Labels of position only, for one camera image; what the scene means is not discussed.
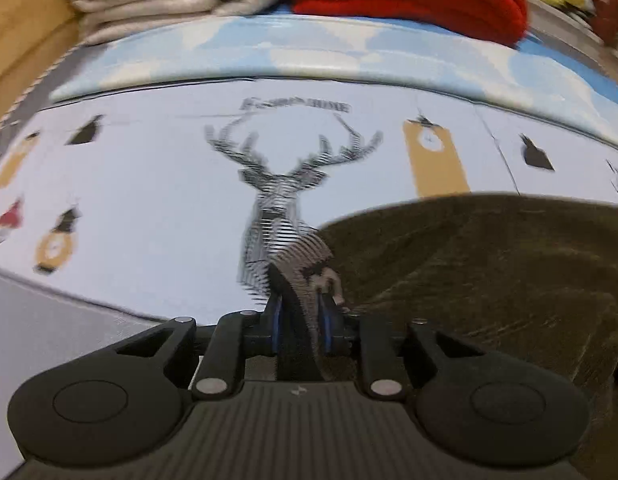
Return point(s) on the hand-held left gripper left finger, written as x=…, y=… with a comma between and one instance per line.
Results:
x=275, y=322

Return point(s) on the light blue patterned blanket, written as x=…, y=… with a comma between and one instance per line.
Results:
x=299, y=55

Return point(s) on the dark red pillow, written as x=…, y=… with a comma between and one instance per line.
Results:
x=609, y=10

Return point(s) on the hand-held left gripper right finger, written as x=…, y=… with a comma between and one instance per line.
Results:
x=328, y=330

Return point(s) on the deer print bed sheet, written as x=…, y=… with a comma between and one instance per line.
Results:
x=154, y=200

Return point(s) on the wooden bed frame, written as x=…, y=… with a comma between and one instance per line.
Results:
x=19, y=25

